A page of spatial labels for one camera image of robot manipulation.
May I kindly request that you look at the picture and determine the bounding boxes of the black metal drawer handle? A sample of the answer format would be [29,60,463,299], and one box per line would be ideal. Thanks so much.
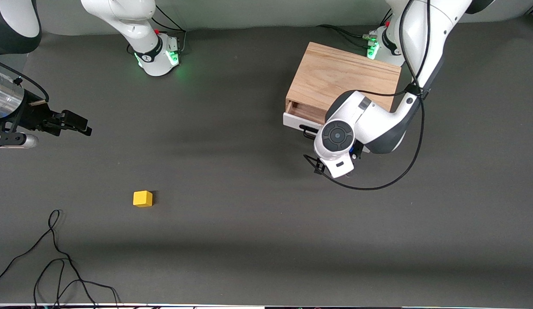
[302,125,324,140]

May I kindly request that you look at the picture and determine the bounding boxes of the wooden drawer cabinet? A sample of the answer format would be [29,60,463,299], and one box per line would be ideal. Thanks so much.
[285,42,402,126]

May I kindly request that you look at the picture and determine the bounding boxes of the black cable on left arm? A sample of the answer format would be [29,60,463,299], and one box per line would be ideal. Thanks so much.
[304,0,431,191]

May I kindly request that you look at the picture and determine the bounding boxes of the thin black loose cable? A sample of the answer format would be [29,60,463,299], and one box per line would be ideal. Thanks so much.
[0,209,122,309]

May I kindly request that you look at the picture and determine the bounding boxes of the black cables at left arm base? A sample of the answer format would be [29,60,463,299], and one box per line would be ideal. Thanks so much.
[318,24,373,48]

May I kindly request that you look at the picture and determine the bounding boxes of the yellow cube block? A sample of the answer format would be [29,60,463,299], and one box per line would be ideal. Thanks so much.
[133,191,153,208]

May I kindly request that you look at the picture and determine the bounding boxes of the wooden drawer white front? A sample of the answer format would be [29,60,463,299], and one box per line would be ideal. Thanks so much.
[283,101,372,154]

